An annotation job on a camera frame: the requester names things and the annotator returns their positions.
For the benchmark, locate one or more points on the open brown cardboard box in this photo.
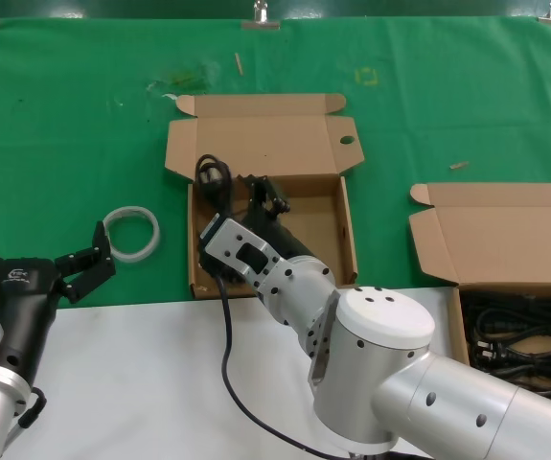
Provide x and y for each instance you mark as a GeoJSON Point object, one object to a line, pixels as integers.
{"type": "Point", "coordinates": [265, 139]}
{"type": "Point", "coordinates": [495, 230]}

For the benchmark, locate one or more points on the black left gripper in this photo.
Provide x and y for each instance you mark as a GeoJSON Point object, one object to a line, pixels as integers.
{"type": "Point", "coordinates": [21, 297]}

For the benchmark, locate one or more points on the green table cloth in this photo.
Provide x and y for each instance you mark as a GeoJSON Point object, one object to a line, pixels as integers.
{"type": "Point", "coordinates": [64, 120]}

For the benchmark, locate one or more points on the small cardboard scrap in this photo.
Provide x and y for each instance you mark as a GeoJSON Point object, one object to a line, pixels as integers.
{"type": "Point", "coordinates": [459, 166]}

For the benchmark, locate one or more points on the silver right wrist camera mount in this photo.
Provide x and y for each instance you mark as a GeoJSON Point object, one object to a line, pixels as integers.
{"type": "Point", "coordinates": [227, 239]}

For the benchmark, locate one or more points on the white tape roll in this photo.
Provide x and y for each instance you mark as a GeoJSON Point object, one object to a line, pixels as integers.
{"type": "Point", "coordinates": [112, 249]}

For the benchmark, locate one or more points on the small wooden stick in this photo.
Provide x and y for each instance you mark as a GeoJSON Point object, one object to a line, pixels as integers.
{"type": "Point", "coordinates": [239, 63]}

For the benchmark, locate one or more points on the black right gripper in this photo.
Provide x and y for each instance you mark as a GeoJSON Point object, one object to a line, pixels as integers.
{"type": "Point", "coordinates": [282, 237]}

